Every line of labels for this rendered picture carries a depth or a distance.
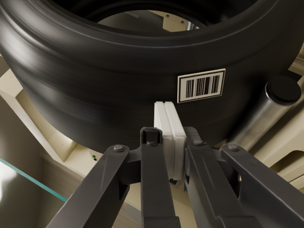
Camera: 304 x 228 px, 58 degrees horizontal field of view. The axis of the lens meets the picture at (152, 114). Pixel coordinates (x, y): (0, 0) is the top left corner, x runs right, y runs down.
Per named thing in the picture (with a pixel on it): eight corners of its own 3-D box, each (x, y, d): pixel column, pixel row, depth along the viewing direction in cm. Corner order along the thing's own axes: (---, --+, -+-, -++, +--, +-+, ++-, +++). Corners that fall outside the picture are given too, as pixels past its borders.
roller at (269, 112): (216, 181, 65) (204, 165, 67) (230, 170, 66) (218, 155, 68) (286, 108, 34) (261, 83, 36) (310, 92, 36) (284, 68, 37)
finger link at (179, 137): (173, 135, 16) (187, 135, 16) (163, 101, 22) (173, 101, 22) (171, 181, 17) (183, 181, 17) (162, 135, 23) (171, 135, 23)
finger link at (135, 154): (162, 187, 15) (107, 187, 15) (157, 145, 20) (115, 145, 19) (163, 162, 14) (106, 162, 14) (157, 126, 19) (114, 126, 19)
